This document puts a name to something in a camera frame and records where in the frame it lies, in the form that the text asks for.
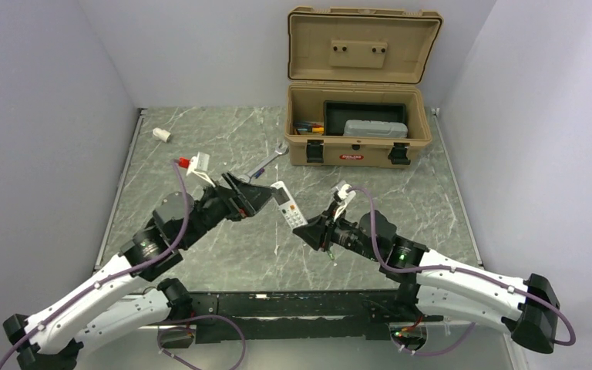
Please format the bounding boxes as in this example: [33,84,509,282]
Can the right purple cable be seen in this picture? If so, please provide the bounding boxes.
[347,184,578,358]

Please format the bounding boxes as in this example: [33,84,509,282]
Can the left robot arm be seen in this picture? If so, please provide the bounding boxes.
[3,173,275,369]

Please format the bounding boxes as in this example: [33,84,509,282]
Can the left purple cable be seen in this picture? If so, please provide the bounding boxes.
[0,159,248,370]

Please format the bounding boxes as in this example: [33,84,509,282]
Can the colourful tools in toolbox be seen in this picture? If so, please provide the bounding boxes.
[293,121,325,135]

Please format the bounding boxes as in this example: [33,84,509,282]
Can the grey plastic case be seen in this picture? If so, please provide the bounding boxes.
[343,119,409,138]

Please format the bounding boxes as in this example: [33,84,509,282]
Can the aluminium frame rail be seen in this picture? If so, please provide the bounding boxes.
[63,291,514,333]

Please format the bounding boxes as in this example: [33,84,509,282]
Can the white remote control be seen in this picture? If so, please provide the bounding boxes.
[271,181,308,229]

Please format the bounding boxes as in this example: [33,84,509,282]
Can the white plastic tube piece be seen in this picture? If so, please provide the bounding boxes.
[152,127,171,143]

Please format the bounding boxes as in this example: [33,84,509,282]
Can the silver open-end wrench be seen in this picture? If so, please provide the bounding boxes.
[238,143,289,183]

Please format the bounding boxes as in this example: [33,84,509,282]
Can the black tray in toolbox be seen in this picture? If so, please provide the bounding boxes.
[323,100,409,136]

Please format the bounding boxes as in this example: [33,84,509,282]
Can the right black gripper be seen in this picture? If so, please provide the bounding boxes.
[293,200,381,261]

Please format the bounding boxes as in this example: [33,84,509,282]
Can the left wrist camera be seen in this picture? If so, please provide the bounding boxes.
[177,152,215,187]

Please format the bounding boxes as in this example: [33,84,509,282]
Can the tan plastic toolbox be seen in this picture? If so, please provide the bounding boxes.
[284,6,443,169]

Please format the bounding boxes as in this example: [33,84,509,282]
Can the purple cable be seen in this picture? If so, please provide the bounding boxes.
[347,184,578,358]
[0,159,248,370]

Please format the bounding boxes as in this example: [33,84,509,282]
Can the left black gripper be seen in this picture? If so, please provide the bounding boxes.
[180,170,278,248]

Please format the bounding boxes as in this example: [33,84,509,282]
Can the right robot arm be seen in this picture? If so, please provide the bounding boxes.
[291,212,560,354]

